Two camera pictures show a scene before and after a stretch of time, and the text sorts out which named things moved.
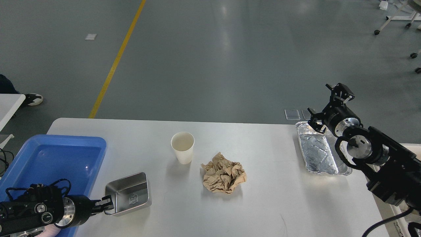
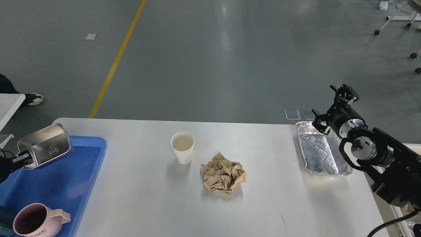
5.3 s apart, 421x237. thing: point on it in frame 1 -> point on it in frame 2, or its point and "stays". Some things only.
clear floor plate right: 307,114 stays
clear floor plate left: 292,114 stays
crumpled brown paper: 221,175 stays
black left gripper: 76,209 -> 7,166
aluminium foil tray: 319,150 stays
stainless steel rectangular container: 129,194 -> 44,144
